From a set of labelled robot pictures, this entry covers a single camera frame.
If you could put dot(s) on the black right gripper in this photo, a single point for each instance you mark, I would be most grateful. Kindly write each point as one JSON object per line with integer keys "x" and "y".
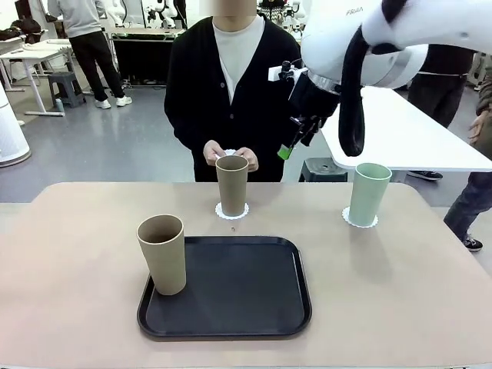
{"x": 319, "y": 100}

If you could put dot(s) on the white scalloped paper coaster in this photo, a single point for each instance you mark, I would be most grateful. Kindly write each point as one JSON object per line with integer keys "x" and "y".
{"x": 346, "y": 217}
{"x": 232, "y": 218}
{"x": 229, "y": 152}

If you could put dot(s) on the tan cup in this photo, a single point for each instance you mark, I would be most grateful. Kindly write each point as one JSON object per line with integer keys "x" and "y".
{"x": 165, "y": 265}
{"x": 231, "y": 188}

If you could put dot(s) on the pale green cup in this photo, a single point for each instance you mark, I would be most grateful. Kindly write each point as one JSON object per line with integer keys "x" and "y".
{"x": 367, "y": 200}

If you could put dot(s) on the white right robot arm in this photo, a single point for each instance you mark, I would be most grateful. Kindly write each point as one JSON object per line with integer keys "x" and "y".
{"x": 334, "y": 38}

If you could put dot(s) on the person's left forearm black sleeve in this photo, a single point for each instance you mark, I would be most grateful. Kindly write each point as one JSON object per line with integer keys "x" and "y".
{"x": 271, "y": 153}

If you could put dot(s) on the person's right forearm black sleeve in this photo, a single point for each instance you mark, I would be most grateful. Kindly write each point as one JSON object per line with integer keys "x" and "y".
{"x": 186, "y": 140}

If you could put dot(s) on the person's left hand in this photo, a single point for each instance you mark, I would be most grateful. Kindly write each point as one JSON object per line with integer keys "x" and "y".
{"x": 251, "y": 159}

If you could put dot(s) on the person's right hand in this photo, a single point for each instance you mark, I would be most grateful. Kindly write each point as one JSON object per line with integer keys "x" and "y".
{"x": 211, "y": 151}

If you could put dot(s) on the grey plastic stool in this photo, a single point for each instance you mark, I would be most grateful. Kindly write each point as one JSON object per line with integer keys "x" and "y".
{"x": 323, "y": 171}
{"x": 66, "y": 86}

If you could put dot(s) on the white table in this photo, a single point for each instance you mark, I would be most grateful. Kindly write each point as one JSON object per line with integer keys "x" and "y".
{"x": 403, "y": 134}

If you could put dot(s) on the person in black cardigan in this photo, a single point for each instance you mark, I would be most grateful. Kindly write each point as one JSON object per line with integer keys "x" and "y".
{"x": 196, "y": 96}

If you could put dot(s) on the bystander in patterned sweater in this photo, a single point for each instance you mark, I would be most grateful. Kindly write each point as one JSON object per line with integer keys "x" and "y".
{"x": 271, "y": 7}

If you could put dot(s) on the bystander in black clothes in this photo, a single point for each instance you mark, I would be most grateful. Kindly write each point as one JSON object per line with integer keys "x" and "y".
{"x": 442, "y": 100}

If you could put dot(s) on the black plastic tray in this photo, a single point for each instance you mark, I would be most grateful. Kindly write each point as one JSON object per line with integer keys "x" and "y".
{"x": 238, "y": 292}

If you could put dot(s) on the black desk with panel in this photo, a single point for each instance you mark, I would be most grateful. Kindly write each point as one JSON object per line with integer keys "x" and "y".
{"x": 142, "y": 57}

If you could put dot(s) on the bystander in jeans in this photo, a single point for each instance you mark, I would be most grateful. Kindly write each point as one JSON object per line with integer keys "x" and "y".
{"x": 473, "y": 200}

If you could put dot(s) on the bystander grey hoodie black trousers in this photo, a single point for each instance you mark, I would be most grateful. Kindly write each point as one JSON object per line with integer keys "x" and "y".
{"x": 90, "y": 50}

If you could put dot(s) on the small teal bottle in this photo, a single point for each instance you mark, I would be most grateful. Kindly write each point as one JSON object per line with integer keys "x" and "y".
{"x": 59, "y": 105}

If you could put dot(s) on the white desk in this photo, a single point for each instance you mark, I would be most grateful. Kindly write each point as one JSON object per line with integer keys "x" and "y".
{"x": 27, "y": 52}

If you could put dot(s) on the white cylindrical appliance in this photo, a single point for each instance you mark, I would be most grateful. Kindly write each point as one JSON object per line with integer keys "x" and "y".
{"x": 11, "y": 130}

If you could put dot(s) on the black bag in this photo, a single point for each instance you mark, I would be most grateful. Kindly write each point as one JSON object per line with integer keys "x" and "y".
{"x": 25, "y": 27}

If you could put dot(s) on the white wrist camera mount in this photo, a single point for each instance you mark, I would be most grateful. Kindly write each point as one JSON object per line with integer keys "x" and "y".
{"x": 274, "y": 73}

